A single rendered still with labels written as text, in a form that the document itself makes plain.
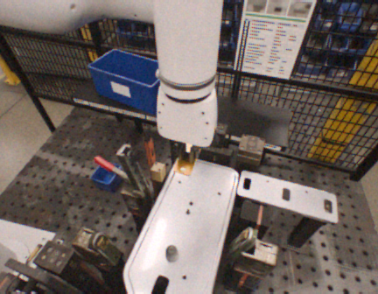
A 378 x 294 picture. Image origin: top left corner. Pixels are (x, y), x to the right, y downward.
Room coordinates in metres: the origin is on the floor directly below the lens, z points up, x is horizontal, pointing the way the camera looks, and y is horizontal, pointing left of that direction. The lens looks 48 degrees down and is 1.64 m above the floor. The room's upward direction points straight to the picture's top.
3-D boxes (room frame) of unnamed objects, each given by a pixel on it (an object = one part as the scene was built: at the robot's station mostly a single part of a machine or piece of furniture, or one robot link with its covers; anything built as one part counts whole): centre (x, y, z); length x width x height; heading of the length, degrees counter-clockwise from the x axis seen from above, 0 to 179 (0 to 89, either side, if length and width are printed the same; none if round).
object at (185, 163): (0.32, 0.00, 1.25); 0.08 x 0.04 x 0.01; 161
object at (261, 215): (0.33, -0.20, 0.84); 0.11 x 0.10 x 0.28; 71
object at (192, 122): (0.32, 0.00, 1.38); 0.10 x 0.07 x 0.11; 71
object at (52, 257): (0.16, 0.28, 0.91); 0.07 x 0.05 x 0.42; 71
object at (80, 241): (0.22, 0.24, 0.88); 0.11 x 0.09 x 0.37; 71
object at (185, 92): (0.32, 0.00, 1.44); 0.09 x 0.08 x 0.03; 71
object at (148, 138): (0.47, 0.12, 0.95); 0.03 x 0.01 x 0.50; 161
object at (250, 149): (0.54, -0.21, 0.88); 0.08 x 0.08 x 0.36; 71
